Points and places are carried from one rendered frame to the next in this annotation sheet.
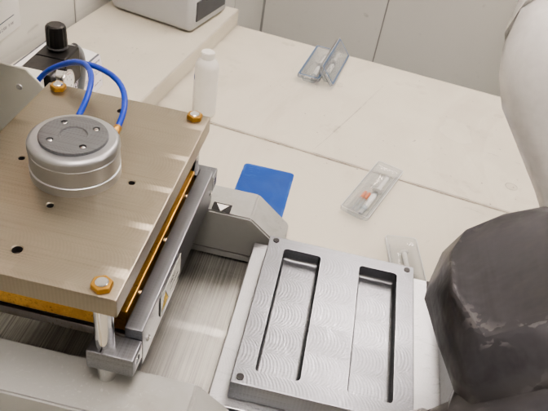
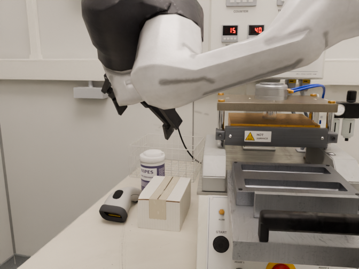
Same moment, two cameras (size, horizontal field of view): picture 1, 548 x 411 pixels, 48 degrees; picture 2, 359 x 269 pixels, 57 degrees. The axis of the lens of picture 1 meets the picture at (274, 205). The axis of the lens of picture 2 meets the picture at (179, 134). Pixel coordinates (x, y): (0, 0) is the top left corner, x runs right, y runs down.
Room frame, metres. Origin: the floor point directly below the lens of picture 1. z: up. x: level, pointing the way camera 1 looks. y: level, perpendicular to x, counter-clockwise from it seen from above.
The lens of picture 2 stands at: (0.24, -0.67, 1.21)
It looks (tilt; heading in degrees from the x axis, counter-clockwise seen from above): 13 degrees down; 93
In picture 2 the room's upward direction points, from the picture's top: straight up
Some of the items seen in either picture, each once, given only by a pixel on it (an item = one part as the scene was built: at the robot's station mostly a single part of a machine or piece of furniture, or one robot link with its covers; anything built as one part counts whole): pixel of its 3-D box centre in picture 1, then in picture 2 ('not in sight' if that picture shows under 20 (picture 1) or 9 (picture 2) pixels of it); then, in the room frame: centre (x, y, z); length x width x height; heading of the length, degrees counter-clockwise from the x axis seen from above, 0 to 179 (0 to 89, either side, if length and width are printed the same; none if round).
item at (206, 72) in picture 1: (205, 83); not in sight; (1.14, 0.19, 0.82); 0.05 x 0.05 x 0.14
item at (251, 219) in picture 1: (192, 214); (331, 164); (0.57, 0.10, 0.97); 0.26 x 0.05 x 0.07; 86
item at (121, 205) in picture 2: not in sight; (124, 198); (0.03, 0.27, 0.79); 0.20 x 0.08 x 0.08; 78
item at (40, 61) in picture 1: (55, 88); (341, 116); (0.66, 0.30, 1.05); 0.15 x 0.05 x 0.15; 176
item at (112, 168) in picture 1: (55, 172); (275, 107); (0.45, 0.21, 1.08); 0.31 x 0.24 x 0.13; 176
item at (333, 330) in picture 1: (330, 324); (288, 182); (0.42, -0.08, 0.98); 0.20 x 0.17 x 0.03; 176
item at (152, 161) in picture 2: not in sight; (153, 172); (0.10, 0.42, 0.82); 0.09 x 0.09 x 0.15
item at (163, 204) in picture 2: not in sight; (165, 200); (0.16, 0.24, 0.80); 0.19 x 0.13 x 0.09; 78
